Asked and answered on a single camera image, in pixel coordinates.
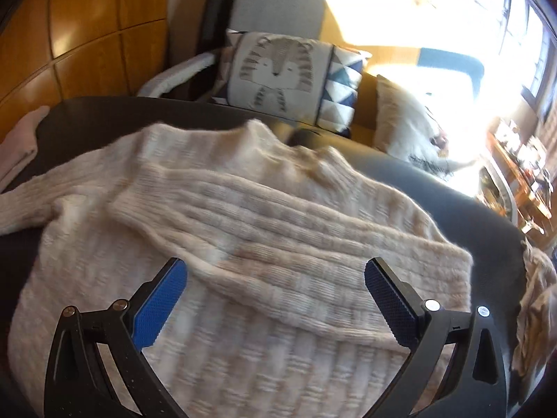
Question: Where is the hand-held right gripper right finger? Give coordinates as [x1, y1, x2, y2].
[364, 258, 508, 418]

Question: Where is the cream knitted sweater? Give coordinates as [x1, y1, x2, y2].
[0, 119, 474, 418]

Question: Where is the wooden desk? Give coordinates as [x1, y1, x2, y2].
[487, 131, 557, 236]

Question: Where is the tiger print cushion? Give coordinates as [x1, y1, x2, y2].
[212, 28, 372, 133]

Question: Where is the black rolled mat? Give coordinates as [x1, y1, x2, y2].
[198, 0, 251, 57]

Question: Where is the white deer print cushion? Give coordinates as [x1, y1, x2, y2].
[373, 74, 475, 179]

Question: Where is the large barred window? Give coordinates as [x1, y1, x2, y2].
[468, 0, 557, 114]

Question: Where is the pink folded garment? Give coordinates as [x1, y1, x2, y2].
[0, 105, 50, 192]

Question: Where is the clutter of small desk items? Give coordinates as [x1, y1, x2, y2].
[496, 117, 553, 184]

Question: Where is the tan smooth garment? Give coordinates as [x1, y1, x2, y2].
[511, 287, 557, 384]

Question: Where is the grey yellow blue sofa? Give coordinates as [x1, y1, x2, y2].
[137, 0, 518, 223]

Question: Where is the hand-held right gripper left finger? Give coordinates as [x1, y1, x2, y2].
[44, 258, 189, 418]

